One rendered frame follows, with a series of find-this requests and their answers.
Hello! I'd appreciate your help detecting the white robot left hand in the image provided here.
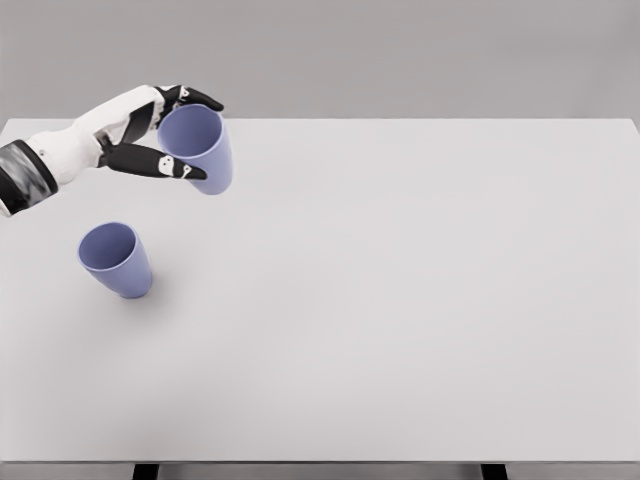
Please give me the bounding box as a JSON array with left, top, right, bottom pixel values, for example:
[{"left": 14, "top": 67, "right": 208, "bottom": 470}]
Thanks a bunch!
[{"left": 71, "top": 84, "right": 225, "bottom": 182}]

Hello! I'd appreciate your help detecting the lavender plastic cup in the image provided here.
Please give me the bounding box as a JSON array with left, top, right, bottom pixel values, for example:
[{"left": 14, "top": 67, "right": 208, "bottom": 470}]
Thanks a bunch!
[
  {"left": 77, "top": 221, "right": 154, "bottom": 301},
  {"left": 156, "top": 103, "right": 234, "bottom": 196}
]

